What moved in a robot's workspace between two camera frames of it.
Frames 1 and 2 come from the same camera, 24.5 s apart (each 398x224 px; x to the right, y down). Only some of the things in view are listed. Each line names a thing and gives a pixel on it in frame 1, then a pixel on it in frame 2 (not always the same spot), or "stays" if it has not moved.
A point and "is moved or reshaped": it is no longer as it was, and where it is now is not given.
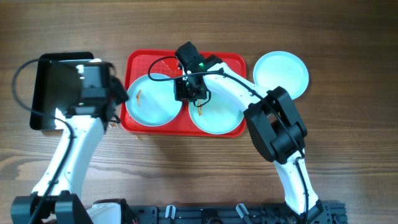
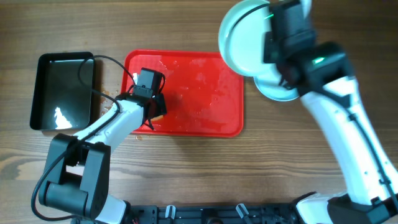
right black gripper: x=180 y=95 to x=265 y=55
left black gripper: x=121 y=96 to x=160 y=109
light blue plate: x=224 y=109 to x=242 y=34
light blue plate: x=152 y=103 is moved or reshaped
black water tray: x=56 y=88 stays
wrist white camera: x=189 y=58 to x=292 y=32
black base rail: x=326 y=213 stays
